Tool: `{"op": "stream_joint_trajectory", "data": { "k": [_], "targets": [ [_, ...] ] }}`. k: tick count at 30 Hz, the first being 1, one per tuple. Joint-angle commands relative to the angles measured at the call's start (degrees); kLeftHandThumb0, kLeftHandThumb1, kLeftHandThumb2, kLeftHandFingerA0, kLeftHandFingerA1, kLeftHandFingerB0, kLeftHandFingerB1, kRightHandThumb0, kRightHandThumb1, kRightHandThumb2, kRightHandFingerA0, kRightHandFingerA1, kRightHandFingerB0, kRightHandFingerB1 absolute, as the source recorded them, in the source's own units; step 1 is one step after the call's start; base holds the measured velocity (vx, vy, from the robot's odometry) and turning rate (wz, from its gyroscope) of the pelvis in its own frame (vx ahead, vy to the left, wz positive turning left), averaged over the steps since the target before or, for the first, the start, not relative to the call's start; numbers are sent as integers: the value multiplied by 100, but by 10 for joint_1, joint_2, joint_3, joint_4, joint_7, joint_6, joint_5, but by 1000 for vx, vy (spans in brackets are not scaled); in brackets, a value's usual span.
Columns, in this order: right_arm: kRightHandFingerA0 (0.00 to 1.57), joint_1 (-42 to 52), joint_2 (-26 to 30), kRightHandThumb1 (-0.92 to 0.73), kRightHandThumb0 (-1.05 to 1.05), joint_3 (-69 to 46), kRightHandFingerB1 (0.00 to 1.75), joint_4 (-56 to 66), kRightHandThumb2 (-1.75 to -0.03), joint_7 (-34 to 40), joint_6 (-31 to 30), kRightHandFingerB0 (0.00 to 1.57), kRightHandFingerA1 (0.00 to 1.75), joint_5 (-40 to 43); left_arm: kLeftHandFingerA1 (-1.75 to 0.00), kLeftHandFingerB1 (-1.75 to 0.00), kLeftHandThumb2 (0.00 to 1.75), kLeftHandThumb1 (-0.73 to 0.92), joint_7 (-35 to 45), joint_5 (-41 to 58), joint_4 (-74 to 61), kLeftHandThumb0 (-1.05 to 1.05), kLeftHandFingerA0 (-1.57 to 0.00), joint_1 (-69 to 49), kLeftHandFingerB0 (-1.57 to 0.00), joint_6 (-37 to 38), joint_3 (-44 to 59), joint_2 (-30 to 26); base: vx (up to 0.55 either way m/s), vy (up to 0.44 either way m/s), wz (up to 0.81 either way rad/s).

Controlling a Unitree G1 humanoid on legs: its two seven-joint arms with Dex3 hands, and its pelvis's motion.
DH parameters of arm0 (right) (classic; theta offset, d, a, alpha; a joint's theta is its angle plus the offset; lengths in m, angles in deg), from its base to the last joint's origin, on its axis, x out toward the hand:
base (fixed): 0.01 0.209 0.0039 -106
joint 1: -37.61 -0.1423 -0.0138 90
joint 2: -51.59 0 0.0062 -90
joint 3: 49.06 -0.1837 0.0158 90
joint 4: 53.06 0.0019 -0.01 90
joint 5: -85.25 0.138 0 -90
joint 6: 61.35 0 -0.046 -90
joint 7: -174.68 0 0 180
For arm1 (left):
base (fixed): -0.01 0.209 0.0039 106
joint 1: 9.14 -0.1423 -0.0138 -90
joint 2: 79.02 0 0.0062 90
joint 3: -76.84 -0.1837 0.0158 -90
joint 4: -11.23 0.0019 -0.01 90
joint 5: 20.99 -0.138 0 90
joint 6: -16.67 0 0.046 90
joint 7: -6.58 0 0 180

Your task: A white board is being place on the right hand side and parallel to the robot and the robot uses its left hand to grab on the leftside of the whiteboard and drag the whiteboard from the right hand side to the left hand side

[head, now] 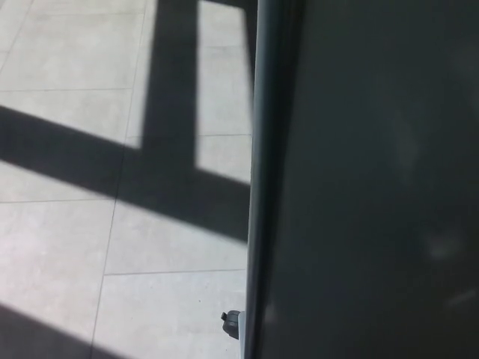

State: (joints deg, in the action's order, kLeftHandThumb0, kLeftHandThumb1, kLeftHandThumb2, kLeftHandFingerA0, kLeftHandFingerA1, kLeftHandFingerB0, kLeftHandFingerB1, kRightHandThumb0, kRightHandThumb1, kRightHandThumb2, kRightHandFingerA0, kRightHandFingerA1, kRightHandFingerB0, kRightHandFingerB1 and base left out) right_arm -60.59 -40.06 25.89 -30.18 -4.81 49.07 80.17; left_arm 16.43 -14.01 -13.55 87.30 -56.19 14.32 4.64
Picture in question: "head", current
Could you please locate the black table corner clamp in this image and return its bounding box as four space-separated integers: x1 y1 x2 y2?
219 310 242 342

